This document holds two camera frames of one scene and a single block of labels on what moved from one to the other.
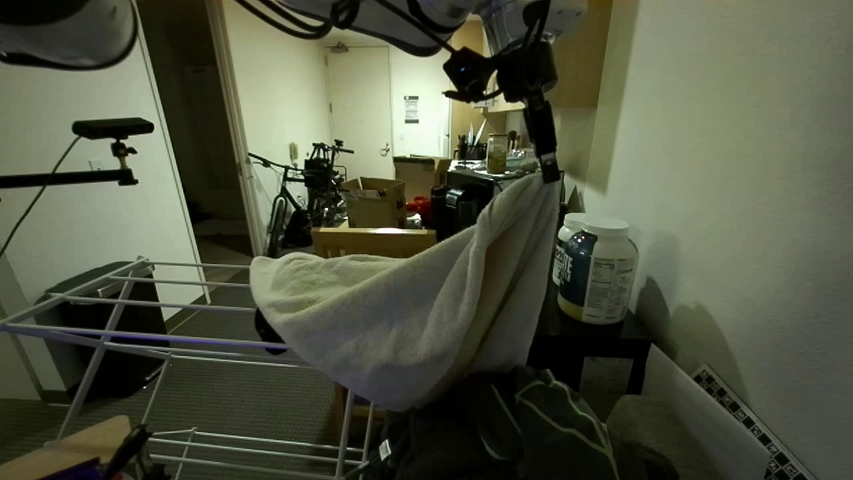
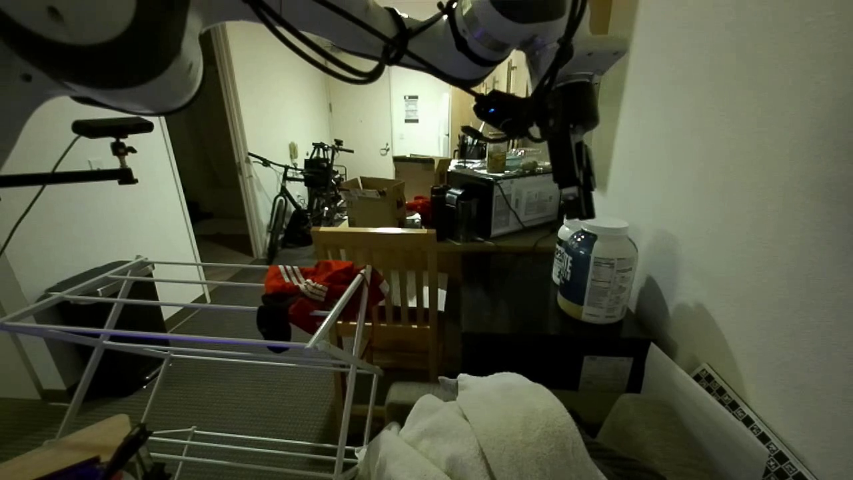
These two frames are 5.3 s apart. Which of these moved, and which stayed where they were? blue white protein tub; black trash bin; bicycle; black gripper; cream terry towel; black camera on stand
Moved: cream terry towel; black gripper
Stayed: bicycle; black camera on stand; black trash bin; blue white protein tub
